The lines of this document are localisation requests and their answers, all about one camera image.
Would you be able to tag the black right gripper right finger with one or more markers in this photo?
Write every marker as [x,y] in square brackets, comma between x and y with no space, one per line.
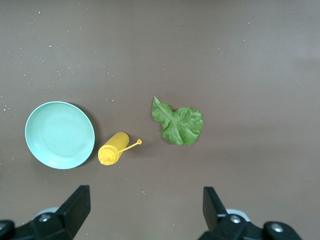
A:
[217,220]

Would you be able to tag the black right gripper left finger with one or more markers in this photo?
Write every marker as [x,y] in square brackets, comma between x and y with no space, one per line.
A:
[67,215]

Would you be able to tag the yellow mustard squeeze bottle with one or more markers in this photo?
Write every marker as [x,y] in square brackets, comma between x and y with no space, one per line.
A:
[115,147]

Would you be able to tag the green lettuce leaf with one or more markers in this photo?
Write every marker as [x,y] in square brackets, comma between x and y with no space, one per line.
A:
[180,125]

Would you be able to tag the mint green plate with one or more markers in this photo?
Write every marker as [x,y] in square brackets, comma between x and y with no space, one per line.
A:
[60,135]

